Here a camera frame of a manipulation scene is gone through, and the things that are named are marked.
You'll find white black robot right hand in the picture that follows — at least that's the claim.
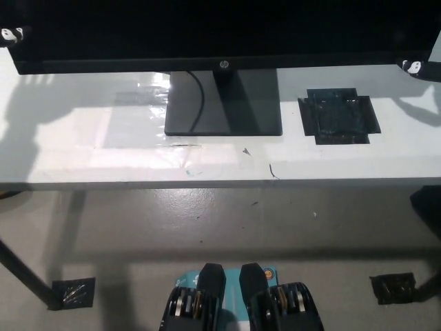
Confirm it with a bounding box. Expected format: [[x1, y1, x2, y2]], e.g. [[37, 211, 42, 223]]
[[396, 58, 441, 83]]

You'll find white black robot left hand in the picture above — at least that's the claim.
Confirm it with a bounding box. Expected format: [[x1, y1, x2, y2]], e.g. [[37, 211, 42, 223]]
[[0, 26, 33, 48]]

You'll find black HP monitor screen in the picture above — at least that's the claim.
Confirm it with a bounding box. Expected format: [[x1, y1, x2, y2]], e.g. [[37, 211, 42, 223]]
[[0, 0, 441, 76]]

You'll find black monitor stand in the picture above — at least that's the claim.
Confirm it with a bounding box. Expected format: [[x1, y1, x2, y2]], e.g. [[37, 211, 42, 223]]
[[164, 68, 284, 137]]

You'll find black tape patch on table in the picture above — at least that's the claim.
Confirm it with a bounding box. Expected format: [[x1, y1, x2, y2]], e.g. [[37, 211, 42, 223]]
[[297, 88, 382, 146]]

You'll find dark bulky object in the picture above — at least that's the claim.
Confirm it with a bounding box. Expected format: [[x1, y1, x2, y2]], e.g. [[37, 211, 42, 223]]
[[409, 185, 441, 239]]

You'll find clear tape sheet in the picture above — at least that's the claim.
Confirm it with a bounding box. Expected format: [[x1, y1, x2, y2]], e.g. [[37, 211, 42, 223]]
[[109, 71, 172, 120]]

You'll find black floor tape patch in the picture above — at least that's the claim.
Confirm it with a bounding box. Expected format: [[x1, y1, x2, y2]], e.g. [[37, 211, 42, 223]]
[[51, 277, 96, 309], [369, 272, 417, 305]]

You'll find black monitor cable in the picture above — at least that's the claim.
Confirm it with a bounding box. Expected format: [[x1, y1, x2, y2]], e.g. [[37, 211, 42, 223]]
[[187, 70, 206, 134]]

